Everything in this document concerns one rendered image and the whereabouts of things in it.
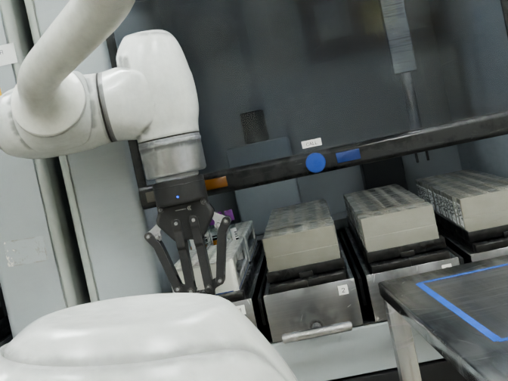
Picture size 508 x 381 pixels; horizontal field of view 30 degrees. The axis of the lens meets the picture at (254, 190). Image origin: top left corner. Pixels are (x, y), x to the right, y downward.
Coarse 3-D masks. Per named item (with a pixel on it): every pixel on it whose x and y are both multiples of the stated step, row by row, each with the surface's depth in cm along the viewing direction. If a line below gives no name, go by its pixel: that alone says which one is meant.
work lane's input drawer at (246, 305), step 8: (256, 248) 191; (256, 256) 181; (264, 256) 187; (256, 264) 177; (264, 264) 182; (248, 272) 159; (256, 272) 165; (264, 272) 177; (248, 280) 152; (256, 280) 156; (248, 288) 149; (256, 288) 152; (224, 296) 139; (232, 296) 139; (240, 296) 139; (248, 296) 142; (256, 296) 149; (240, 304) 138; (248, 304) 138; (256, 304) 146; (248, 312) 138; (256, 312) 143; (256, 320) 140
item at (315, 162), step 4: (308, 156) 142; (312, 156) 142; (316, 156) 142; (320, 156) 142; (308, 160) 142; (312, 160) 142; (316, 160) 142; (320, 160) 142; (324, 160) 142; (308, 164) 142; (312, 164) 142; (316, 164) 142; (320, 164) 142; (324, 164) 142; (308, 168) 142; (312, 168) 142; (316, 168) 142; (320, 168) 142
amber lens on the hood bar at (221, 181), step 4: (224, 176) 144; (208, 180) 144; (212, 180) 144; (216, 180) 144; (220, 180) 144; (224, 180) 144; (208, 184) 144; (212, 184) 144; (216, 184) 144; (220, 184) 144; (224, 184) 144; (208, 188) 144; (212, 188) 144; (216, 188) 144
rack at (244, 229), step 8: (240, 224) 199; (248, 224) 196; (208, 232) 196; (240, 232) 181; (248, 232) 183; (208, 240) 178; (248, 240) 200; (256, 240) 201; (248, 248) 175; (248, 256) 174
